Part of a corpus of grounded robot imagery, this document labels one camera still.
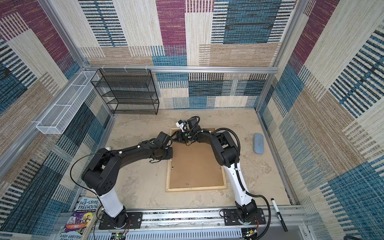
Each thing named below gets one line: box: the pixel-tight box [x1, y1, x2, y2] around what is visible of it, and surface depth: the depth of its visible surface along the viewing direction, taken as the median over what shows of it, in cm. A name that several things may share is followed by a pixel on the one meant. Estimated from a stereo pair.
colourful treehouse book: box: [58, 197, 100, 240], surface depth 73 cm
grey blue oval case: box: [253, 133, 264, 155], surface depth 99 cm
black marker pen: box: [271, 198, 288, 232], surface depth 76 cm
